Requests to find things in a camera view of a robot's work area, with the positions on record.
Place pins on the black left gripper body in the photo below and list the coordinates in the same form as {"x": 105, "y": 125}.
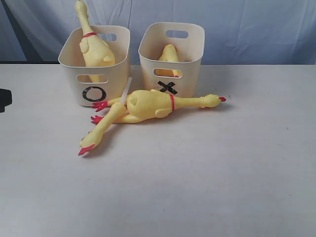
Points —
{"x": 5, "y": 99}

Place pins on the chicken head with white tube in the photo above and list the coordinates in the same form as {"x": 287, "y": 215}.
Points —
{"x": 117, "y": 110}

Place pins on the yellow rubber chicken front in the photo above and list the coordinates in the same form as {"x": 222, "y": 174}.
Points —
{"x": 96, "y": 52}

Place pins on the yellow rubber chicken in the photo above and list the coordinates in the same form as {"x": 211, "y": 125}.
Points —
{"x": 96, "y": 52}
{"x": 148, "y": 104}

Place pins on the headless yellow rubber chicken body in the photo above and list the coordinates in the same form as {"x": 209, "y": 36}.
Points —
{"x": 169, "y": 54}

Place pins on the cream bin marked O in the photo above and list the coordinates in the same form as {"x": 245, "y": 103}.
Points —
{"x": 96, "y": 84}

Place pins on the yellow rubber chicken rear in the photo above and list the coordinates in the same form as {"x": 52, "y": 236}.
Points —
{"x": 148, "y": 104}

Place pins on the cream bin marked X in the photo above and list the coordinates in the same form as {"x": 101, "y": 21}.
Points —
{"x": 189, "y": 41}

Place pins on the blue backdrop cloth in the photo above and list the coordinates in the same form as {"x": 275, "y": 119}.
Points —
{"x": 236, "y": 31}

